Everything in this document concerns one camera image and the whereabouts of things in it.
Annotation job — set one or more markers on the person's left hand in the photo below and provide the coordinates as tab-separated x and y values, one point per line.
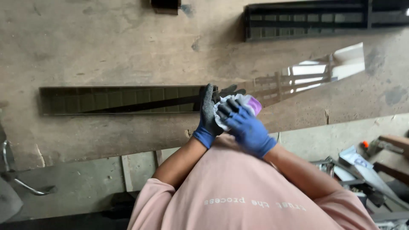
207	118

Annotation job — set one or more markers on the person's right hand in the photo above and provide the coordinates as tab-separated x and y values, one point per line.
247	131

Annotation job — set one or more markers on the person's right fingers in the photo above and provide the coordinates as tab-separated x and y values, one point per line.
230	110

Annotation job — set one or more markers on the white and purple cloth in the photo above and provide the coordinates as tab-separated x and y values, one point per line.
253	103

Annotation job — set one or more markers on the pink shirt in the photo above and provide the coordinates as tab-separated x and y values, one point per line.
230	188

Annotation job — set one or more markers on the long dark glass strip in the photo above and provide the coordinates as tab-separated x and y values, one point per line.
121	100

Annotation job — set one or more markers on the dark metal block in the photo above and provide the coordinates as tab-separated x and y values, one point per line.
165	6

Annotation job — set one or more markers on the white and blue bag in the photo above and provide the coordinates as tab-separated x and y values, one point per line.
354	158

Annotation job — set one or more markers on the orange-capped tool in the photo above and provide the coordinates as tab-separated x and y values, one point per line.
365	144

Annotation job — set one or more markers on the heap of metal scrap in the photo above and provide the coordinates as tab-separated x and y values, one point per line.
367	188

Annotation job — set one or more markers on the brown wooden plank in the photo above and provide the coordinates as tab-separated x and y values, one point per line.
394	142

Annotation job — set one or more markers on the black metal grille frame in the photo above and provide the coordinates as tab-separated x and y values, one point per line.
306	22

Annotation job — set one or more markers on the chrome tube chair frame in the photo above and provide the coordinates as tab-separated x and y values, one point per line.
24	187

